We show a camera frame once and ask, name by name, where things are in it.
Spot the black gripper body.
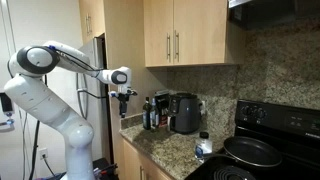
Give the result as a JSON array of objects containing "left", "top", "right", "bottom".
[{"left": 117, "top": 93, "right": 131, "bottom": 104}]

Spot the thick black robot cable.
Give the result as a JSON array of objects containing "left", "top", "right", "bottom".
[{"left": 28, "top": 120, "right": 41, "bottom": 180}]

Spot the tall wooden cabinet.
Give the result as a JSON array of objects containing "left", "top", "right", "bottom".
[{"left": 78, "top": 0, "right": 168, "bottom": 180}]

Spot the black electric stove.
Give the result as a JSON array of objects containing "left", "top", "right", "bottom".
[{"left": 184, "top": 99, "right": 320, "bottom": 180}]

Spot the metal tall cabinet handle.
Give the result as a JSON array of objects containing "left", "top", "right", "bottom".
[{"left": 85, "top": 13, "right": 92, "bottom": 35}]

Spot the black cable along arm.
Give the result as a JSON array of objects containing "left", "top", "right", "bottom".
[{"left": 53, "top": 48, "right": 103, "bottom": 78}]

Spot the black stove knob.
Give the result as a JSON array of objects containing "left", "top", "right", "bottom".
[
  {"left": 254, "top": 108, "right": 267, "bottom": 121},
  {"left": 241, "top": 105, "right": 253, "bottom": 118}
]

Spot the black carton box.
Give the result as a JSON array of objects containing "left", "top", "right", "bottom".
[{"left": 154, "top": 89, "right": 171, "bottom": 129}]

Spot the black device on mount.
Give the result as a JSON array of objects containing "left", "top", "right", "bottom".
[{"left": 0, "top": 92, "right": 16, "bottom": 131}]

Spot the clear glass bottle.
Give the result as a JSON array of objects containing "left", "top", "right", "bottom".
[{"left": 149, "top": 97, "right": 160, "bottom": 132}]

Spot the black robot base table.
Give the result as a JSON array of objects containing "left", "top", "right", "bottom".
[{"left": 92, "top": 157, "right": 119, "bottom": 178}]

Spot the white wall outlet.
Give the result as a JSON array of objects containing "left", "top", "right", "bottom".
[{"left": 38, "top": 147, "right": 49, "bottom": 161}]

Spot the black frying pan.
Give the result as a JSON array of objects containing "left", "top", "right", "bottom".
[{"left": 203, "top": 135, "right": 284, "bottom": 168}]

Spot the black coil burner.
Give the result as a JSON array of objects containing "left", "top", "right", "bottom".
[{"left": 212, "top": 165, "right": 258, "bottom": 180}]

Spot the stainless steel refrigerator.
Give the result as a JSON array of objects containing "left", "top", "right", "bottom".
[{"left": 75, "top": 36, "right": 112, "bottom": 165}]

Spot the white backsplash outlet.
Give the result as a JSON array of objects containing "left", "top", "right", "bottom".
[{"left": 199, "top": 99, "right": 206, "bottom": 116}]

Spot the wooden base cabinet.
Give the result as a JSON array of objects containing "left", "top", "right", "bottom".
[{"left": 122, "top": 138, "right": 175, "bottom": 180}]

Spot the black range hood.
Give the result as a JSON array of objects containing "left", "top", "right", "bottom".
[{"left": 228, "top": 0, "right": 320, "bottom": 31}]

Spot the wooden wall cabinet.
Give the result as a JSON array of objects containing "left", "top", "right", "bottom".
[{"left": 143, "top": 0, "right": 246, "bottom": 68}]

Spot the thin grey hanging cable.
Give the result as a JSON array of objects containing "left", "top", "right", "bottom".
[{"left": 19, "top": 111, "right": 29, "bottom": 180}]

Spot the dark olive oil bottle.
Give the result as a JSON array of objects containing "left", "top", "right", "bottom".
[{"left": 142, "top": 96, "right": 152, "bottom": 131}]

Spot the metal cabinet door handle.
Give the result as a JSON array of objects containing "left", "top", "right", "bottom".
[
  {"left": 166, "top": 32, "right": 172, "bottom": 62},
  {"left": 173, "top": 30, "right": 180, "bottom": 63}
]

